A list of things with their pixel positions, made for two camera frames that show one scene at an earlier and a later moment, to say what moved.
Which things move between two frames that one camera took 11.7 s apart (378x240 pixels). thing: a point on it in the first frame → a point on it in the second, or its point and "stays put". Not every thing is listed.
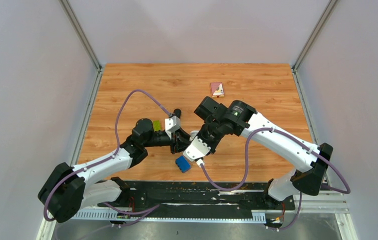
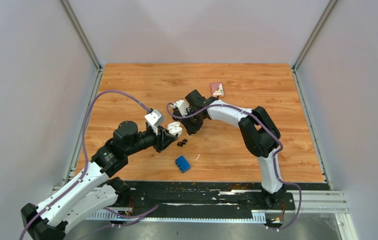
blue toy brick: (182, 164) stays put
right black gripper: (212, 145) → (193, 129)
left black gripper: (179, 141) → (163, 139)
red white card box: (217, 89) stays put
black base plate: (141, 196) stays put
